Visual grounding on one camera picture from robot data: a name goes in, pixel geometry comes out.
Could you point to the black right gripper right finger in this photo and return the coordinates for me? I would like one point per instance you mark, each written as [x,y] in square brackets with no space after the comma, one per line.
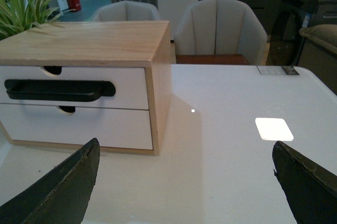
[309,188]

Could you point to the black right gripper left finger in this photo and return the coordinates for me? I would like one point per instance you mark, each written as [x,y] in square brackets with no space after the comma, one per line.
[60,196]

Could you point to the black drawer handle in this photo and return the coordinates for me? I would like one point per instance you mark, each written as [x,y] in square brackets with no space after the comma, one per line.
[58,90]

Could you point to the label sticker on table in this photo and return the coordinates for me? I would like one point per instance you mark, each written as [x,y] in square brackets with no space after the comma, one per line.
[277,70]

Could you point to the black washing machine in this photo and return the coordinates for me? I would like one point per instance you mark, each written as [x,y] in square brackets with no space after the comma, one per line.
[286,43]

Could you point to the grey cushion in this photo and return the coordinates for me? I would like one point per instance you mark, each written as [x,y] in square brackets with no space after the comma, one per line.
[323,35]

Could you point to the right beige armchair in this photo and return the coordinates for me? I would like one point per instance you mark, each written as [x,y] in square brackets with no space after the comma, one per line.
[220,27]

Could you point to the beige armchair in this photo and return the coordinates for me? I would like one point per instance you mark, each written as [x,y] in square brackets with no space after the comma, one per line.
[126,11]
[220,27]

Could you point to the green potted plant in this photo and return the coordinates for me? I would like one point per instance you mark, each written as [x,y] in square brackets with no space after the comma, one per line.
[18,16]

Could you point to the left beige armchair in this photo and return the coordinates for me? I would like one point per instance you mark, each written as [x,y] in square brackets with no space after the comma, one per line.
[126,11]

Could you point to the red fire extinguisher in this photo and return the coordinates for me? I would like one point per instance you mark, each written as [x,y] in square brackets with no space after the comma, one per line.
[74,5]

